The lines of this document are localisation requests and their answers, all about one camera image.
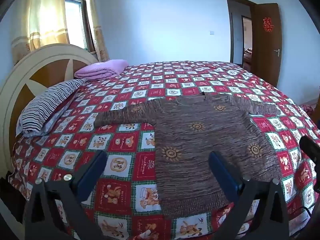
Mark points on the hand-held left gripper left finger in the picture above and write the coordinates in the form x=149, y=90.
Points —
x=92, y=173

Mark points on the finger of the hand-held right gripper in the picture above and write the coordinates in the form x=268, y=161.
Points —
x=310, y=146

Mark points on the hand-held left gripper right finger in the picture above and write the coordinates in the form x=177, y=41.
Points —
x=223, y=173

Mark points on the brown knitted sweater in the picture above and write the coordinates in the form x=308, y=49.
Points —
x=200, y=140

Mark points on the red checkered printed bedspread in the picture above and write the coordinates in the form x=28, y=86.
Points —
x=125, y=140

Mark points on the striped pillow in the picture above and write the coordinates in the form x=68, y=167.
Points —
x=45, y=105

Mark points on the brown wooden door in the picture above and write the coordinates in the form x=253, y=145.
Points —
x=267, y=60

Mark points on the folded pink blanket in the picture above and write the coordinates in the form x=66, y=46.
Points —
x=100, y=68

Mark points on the cream and brown headboard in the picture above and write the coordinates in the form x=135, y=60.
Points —
x=15, y=95

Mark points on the red paper door decoration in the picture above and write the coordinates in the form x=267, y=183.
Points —
x=267, y=24

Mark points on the narrow yellow curtain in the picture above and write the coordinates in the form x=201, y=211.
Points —
x=96, y=25

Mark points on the window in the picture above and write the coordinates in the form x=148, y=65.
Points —
x=75, y=22

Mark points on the wide yellow curtain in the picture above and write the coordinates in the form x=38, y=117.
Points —
x=42, y=17

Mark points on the brown door frame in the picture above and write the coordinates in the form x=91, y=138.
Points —
x=231, y=30

